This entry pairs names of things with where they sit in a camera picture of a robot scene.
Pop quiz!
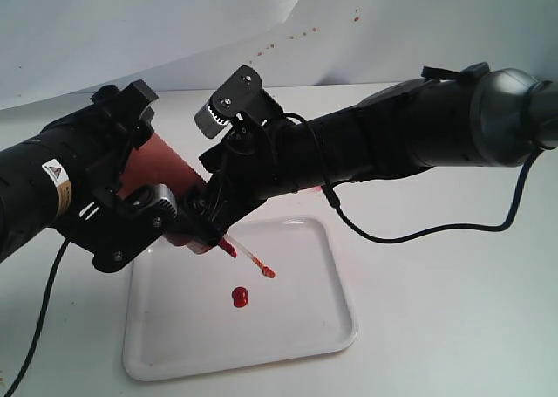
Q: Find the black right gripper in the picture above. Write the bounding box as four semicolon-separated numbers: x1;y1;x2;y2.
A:
179;111;305;245

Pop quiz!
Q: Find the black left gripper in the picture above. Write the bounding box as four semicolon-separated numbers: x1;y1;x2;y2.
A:
68;80;166;273

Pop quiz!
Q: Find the red ketchup squeeze bottle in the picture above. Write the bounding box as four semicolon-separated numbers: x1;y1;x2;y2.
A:
118;130;276;281

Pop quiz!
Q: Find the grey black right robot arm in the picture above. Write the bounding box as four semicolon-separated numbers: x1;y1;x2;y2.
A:
176;62;557;246

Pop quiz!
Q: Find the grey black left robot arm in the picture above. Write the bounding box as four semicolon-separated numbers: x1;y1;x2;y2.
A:
1;80;177;273

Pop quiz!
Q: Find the red ketchup blob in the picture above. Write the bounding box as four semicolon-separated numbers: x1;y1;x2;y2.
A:
231;286;249;308

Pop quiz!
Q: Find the white rectangular plastic tray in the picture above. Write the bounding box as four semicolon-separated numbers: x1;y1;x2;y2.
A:
123;216;357;381

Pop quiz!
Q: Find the white paper backdrop sheet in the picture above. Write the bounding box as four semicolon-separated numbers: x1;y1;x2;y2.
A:
1;0;557;108

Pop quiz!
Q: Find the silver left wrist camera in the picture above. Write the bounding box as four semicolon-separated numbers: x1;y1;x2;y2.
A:
125;183;178;222

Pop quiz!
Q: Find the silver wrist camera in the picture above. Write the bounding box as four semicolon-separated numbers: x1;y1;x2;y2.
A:
125;183;178;222
194;65;283;139

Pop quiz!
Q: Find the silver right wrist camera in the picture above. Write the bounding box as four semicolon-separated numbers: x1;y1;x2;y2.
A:
194;65;283;139

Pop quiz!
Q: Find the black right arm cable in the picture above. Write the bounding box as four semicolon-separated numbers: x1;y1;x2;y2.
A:
282;111;546;243

